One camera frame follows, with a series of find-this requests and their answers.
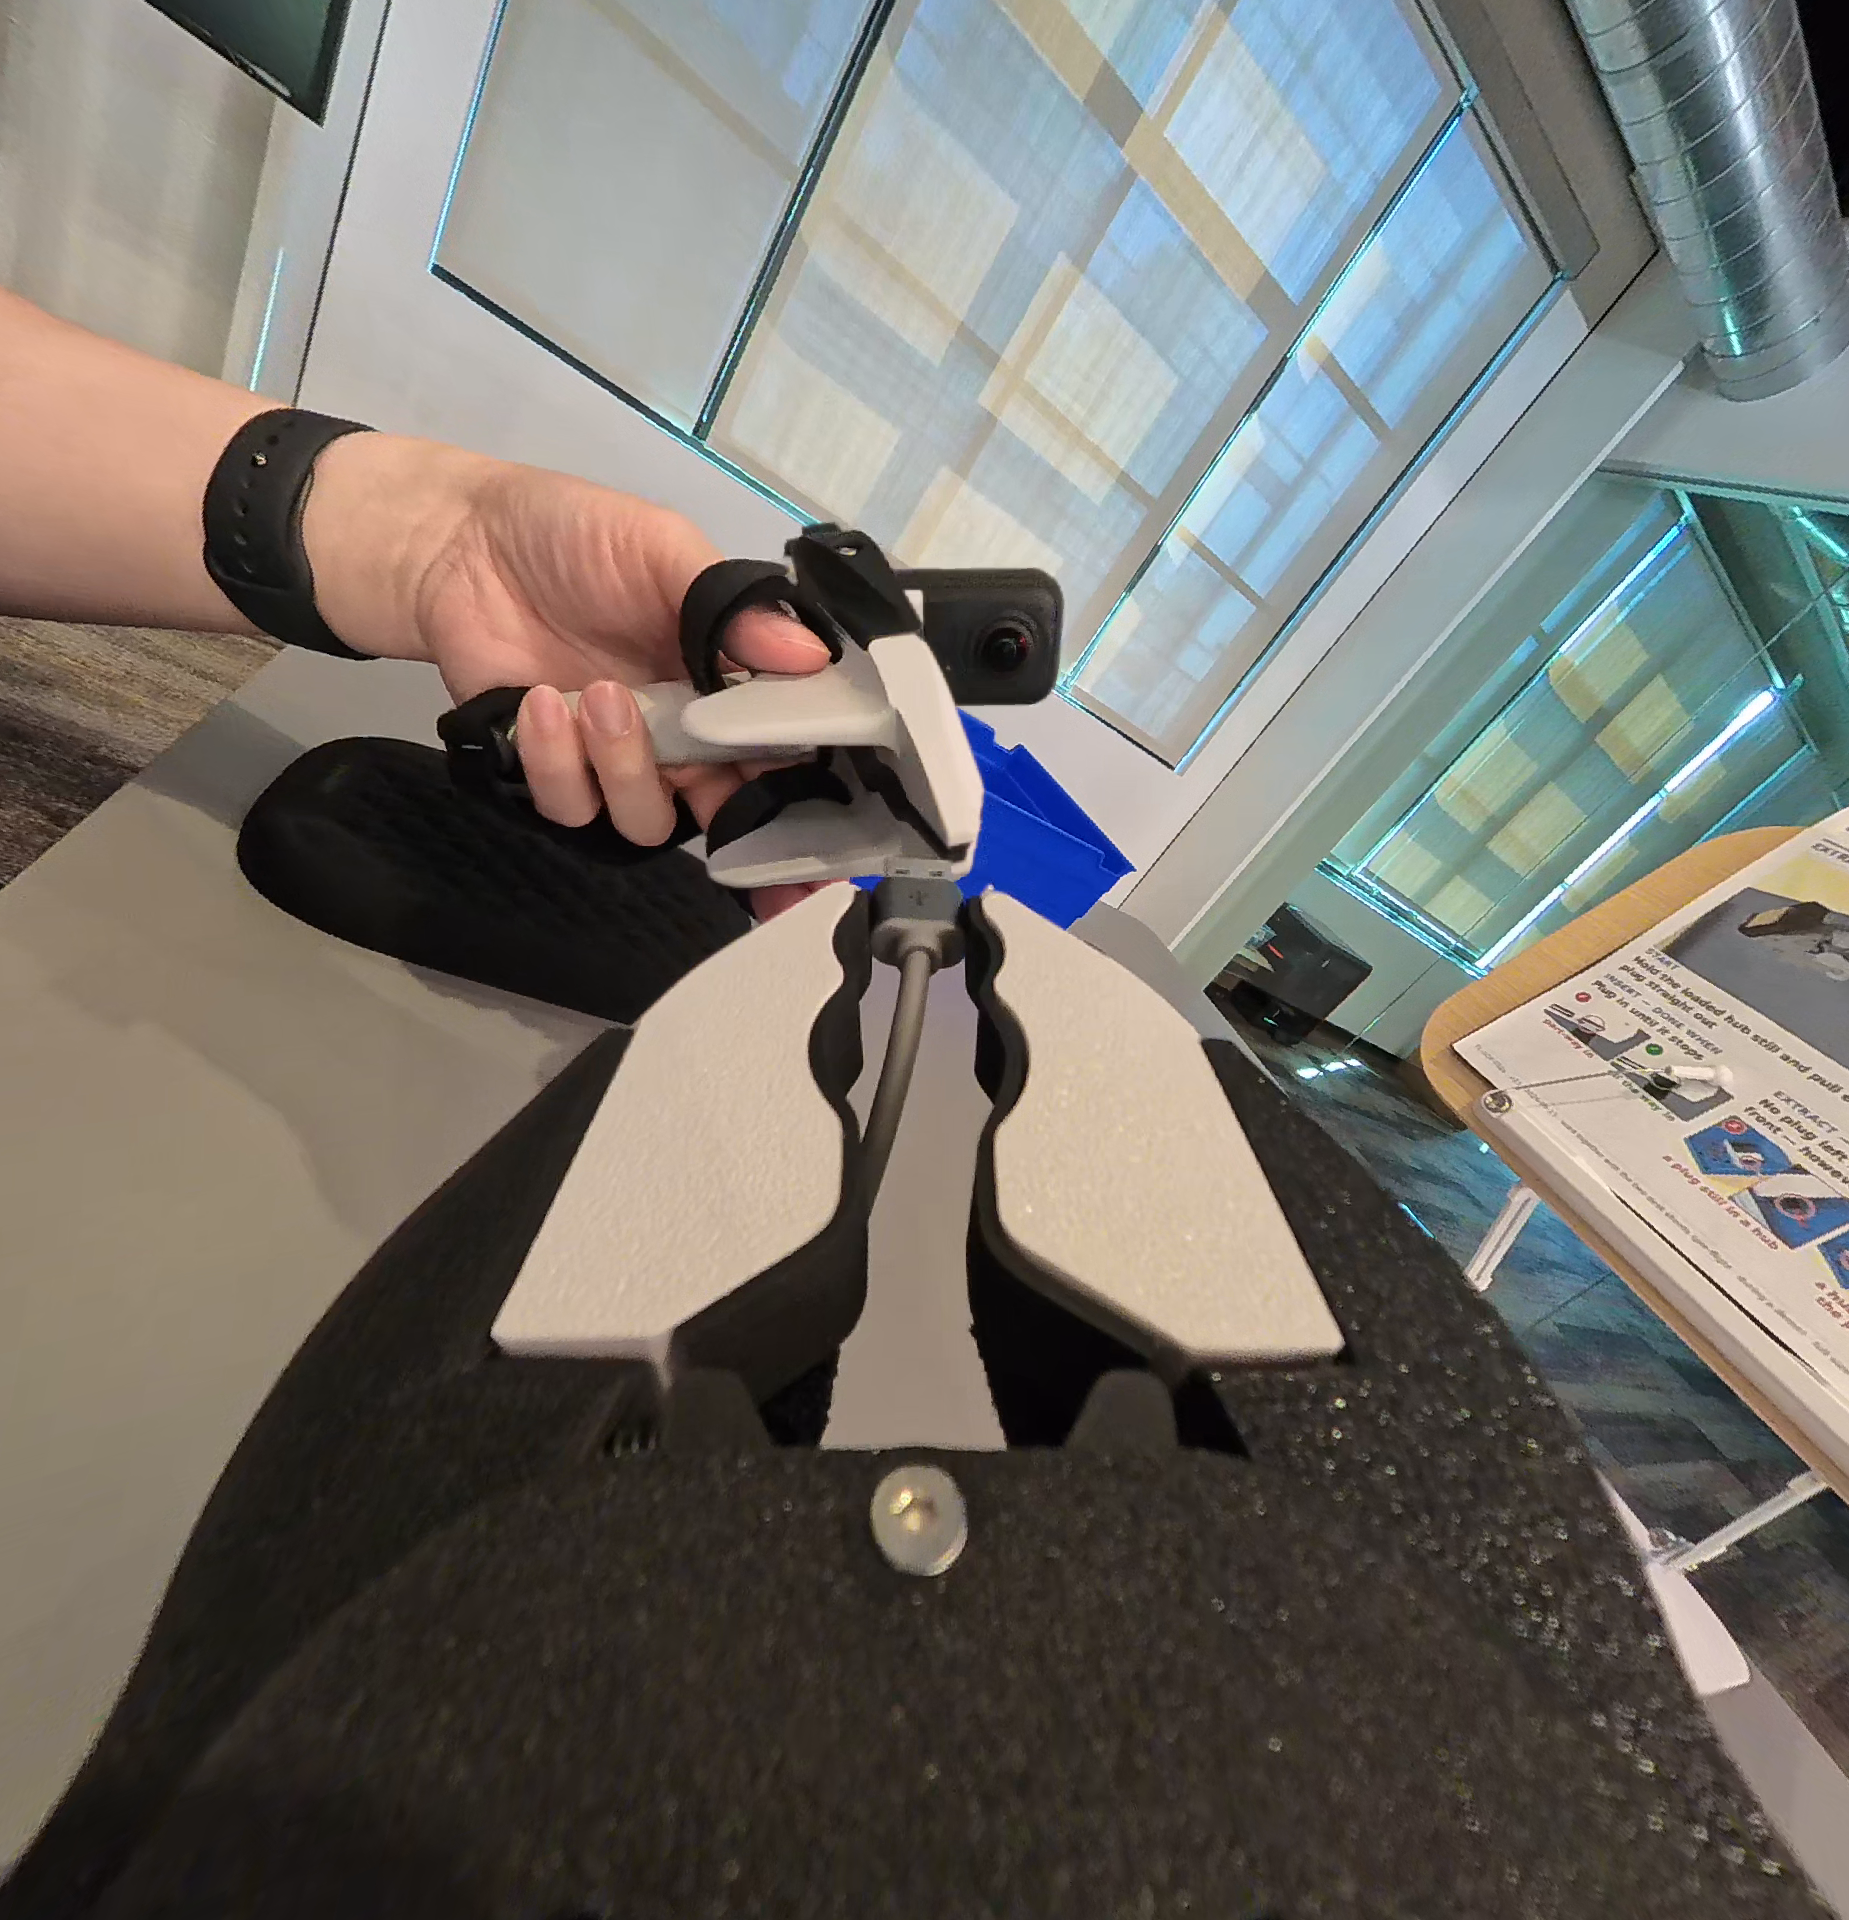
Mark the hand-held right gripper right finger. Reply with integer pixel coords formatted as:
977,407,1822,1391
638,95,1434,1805
968,893,1348,1368

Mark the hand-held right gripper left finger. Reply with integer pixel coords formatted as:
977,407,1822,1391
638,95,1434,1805
493,886,879,1362

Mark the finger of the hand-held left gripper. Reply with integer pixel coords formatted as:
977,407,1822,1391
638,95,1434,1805
704,809,977,888
861,629,977,872

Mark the grey USB cable plug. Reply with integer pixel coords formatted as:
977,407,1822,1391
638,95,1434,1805
857,859,968,1204

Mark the blue plastic bin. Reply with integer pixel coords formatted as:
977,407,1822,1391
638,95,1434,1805
955,709,1139,932

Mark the grey desk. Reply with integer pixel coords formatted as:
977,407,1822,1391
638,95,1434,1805
0,646,1257,1878

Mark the person's left hand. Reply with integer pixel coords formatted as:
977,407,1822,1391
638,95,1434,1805
309,433,852,851

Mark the black equipment case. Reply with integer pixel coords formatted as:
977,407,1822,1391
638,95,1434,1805
1263,906,1377,1038

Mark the black wrist rest pad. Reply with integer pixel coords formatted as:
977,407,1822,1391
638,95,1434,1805
238,738,756,1025

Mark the large glass window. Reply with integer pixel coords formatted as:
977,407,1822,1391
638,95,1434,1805
433,0,1565,769

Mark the instruction sheet on stand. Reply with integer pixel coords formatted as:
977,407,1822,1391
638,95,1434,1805
1420,824,1849,1532

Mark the printed instruction sheet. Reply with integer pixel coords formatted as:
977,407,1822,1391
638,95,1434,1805
1454,790,1849,1443

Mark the black wristband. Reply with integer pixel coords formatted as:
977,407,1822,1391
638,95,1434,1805
202,407,382,660

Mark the silver metal duct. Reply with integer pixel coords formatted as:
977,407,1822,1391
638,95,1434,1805
1567,0,1849,404

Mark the black wall screen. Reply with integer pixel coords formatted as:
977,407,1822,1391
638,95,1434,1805
147,0,354,126

